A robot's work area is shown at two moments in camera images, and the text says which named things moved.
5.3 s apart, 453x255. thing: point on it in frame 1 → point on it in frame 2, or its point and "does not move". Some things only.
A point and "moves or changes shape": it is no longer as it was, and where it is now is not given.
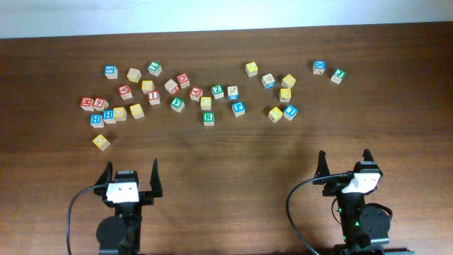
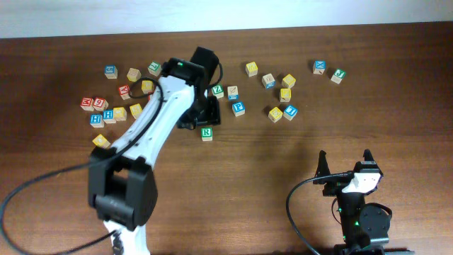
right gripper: x=334 y=185 does not move
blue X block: x=319 y=66 does not move
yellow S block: x=288 y=81 does not move
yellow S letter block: x=136 y=110 does not move
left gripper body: x=144 y=199 → x=207 y=113
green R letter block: x=209 y=118 moves or changes shape
